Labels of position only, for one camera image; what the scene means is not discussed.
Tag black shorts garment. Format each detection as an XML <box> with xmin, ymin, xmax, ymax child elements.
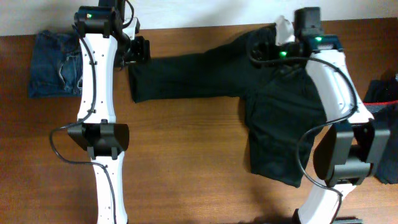
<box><xmin>128</xmin><ymin>26</ymin><xmax>326</xmax><ymax>187</ymax></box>

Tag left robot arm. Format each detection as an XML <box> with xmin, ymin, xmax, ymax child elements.
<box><xmin>67</xmin><ymin>0</ymin><xmax>150</xmax><ymax>223</ymax></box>

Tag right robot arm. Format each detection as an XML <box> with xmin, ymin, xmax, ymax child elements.
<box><xmin>250</xmin><ymin>7</ymin><xmax>391</xmax><ymax>224</ymax></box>

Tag folded blue denim jeans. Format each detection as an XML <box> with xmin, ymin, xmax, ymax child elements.
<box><xmin>28</xmin><ymin>30</ymin><xmax>83</xmax><ymax>98</ymax></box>

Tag dark garment with red trim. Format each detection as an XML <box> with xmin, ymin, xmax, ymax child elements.
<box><xmin>363</xmin><ymin>73</ymin><xmax>398</xmax><ymax>185</ymax></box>

